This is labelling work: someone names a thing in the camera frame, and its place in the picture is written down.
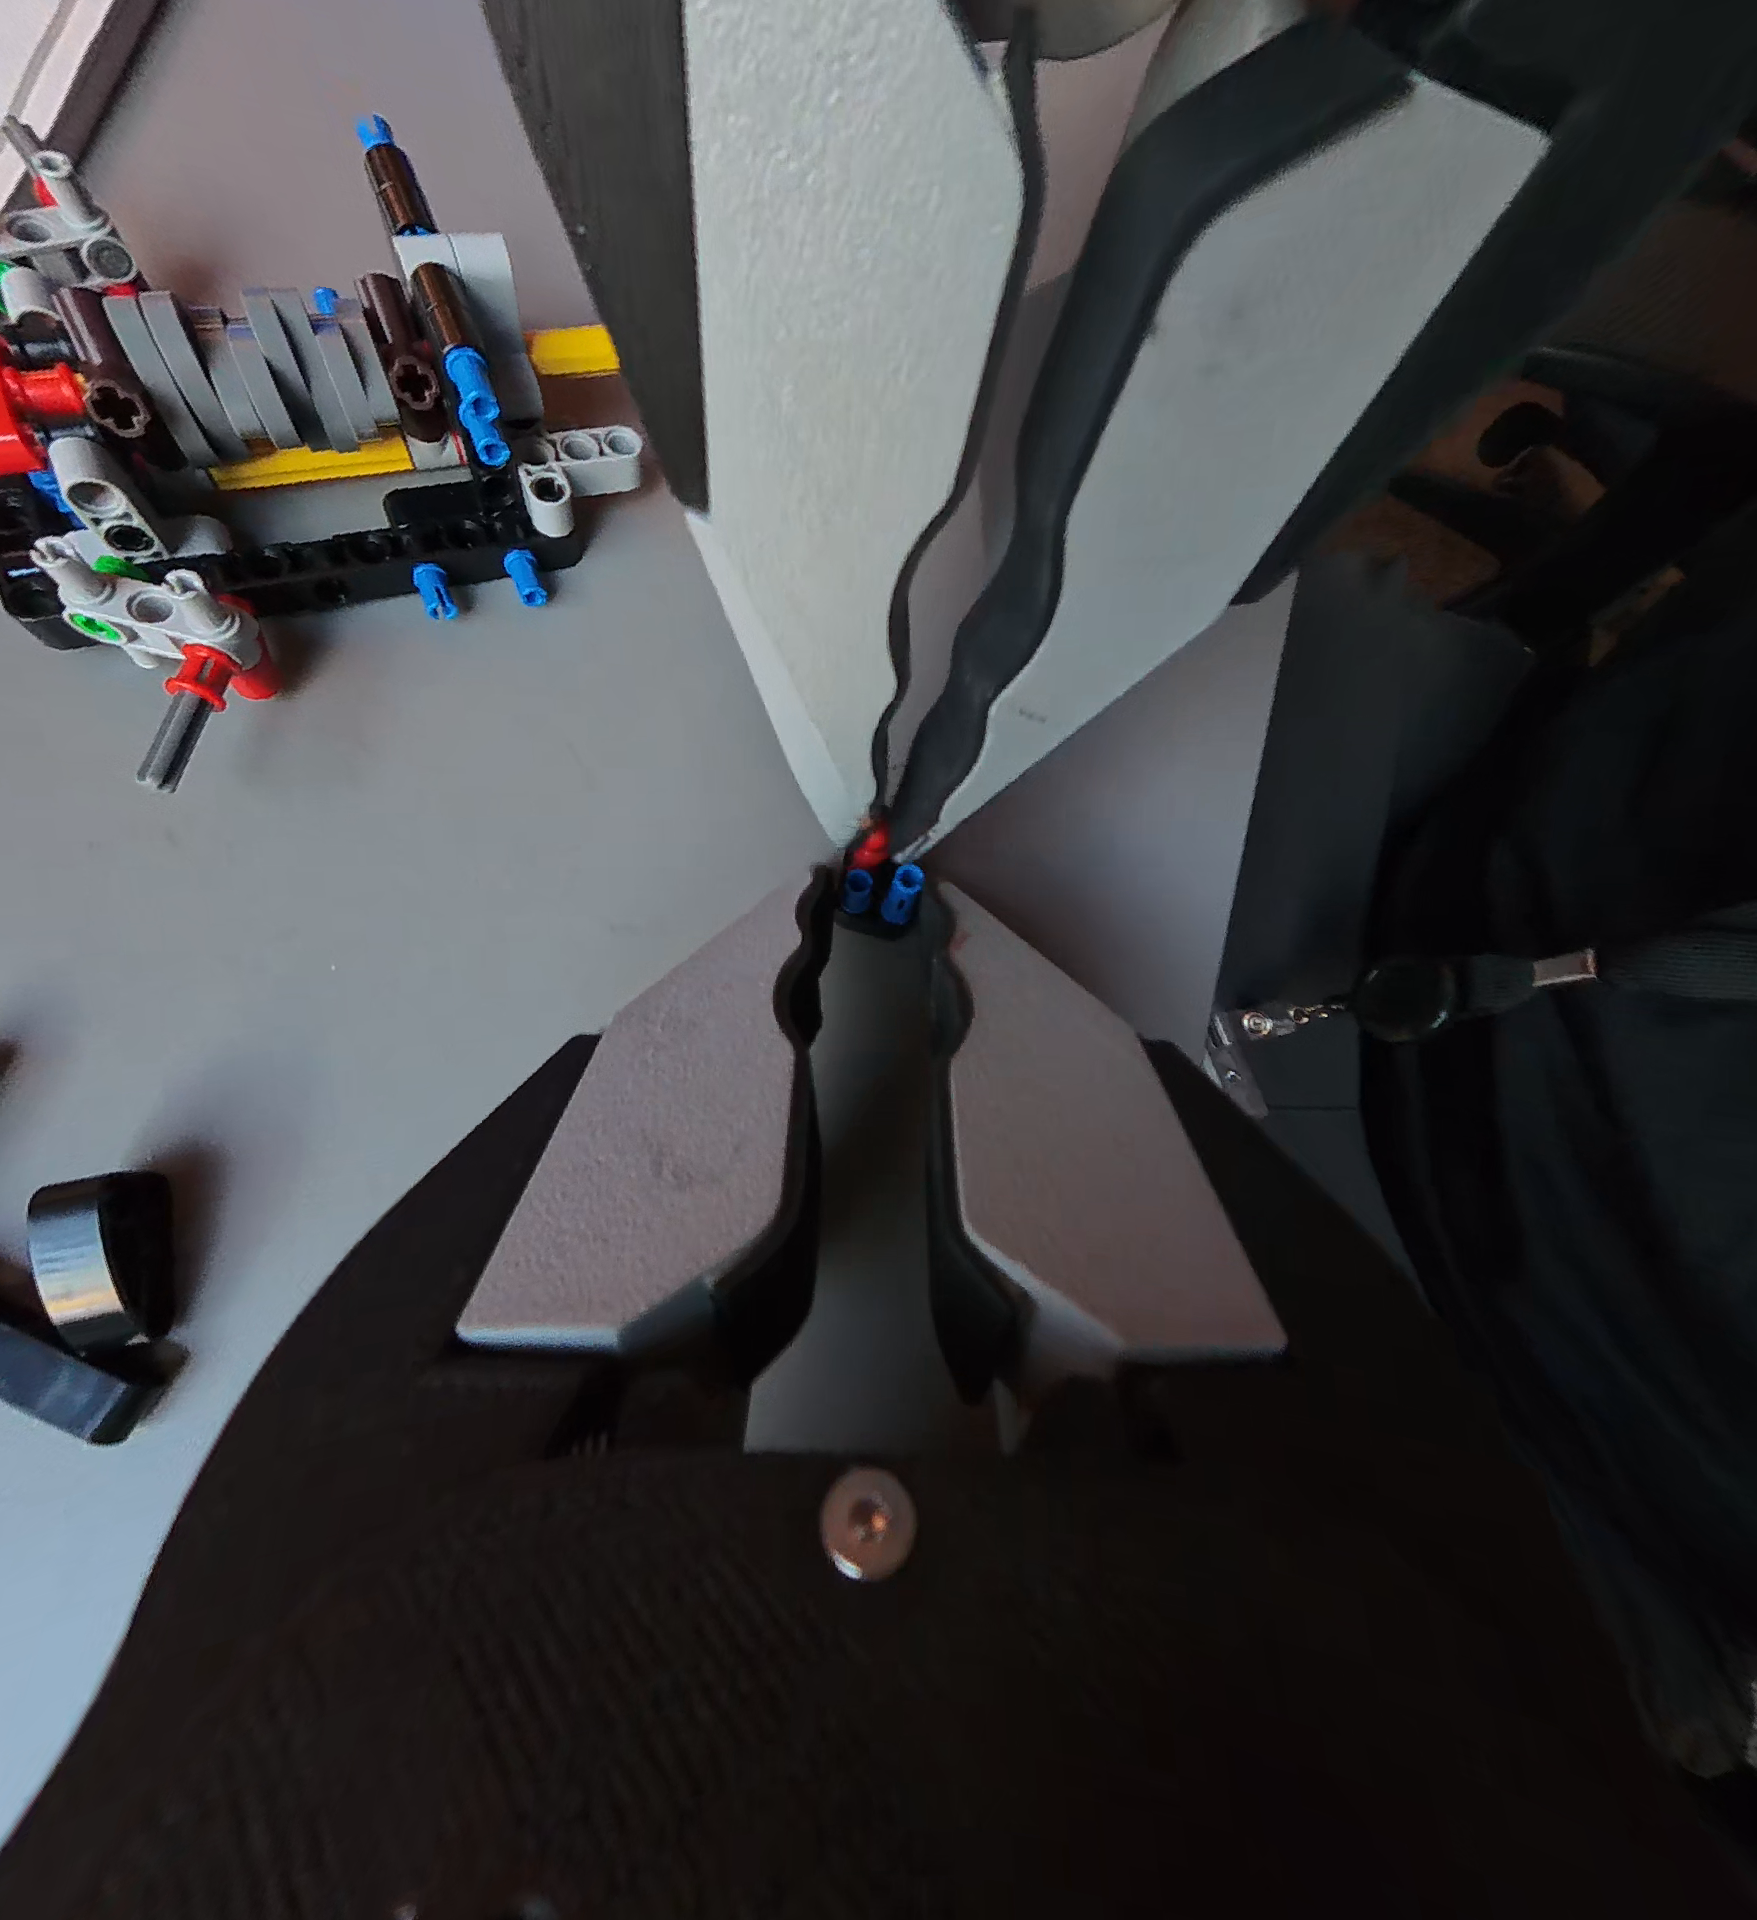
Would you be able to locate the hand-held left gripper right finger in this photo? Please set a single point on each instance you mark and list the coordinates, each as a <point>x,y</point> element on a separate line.
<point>1102,1186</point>

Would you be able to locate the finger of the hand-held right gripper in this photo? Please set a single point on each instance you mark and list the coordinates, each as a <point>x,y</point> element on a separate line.
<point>848,302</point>
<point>1300,329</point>

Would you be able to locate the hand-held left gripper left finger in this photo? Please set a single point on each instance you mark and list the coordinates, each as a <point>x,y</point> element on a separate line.
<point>637,1186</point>

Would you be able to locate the black lego piece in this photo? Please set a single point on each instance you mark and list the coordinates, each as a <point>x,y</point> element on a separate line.
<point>901,895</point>

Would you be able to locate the red lego pin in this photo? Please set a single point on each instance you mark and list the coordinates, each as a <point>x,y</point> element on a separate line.
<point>869,848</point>

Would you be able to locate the partly built lego assembly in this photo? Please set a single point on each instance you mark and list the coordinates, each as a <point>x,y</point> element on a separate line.
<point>292,390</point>

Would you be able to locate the black curved lego panel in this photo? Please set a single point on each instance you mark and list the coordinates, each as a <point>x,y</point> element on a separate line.
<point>84,1259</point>

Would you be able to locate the black office chair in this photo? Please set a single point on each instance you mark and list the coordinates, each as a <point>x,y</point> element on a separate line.
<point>1552,436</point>

